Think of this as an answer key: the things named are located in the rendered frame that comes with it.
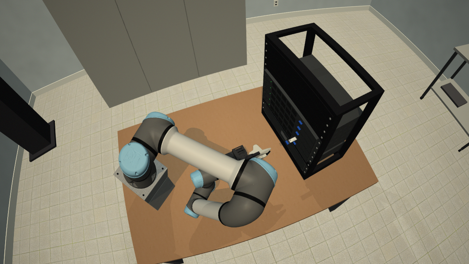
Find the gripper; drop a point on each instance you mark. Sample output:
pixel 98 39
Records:
pixel 241 153

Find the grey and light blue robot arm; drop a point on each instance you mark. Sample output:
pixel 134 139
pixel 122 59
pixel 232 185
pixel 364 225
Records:
pixel 252 180

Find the black server rack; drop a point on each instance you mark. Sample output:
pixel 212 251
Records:
pixel 309 111

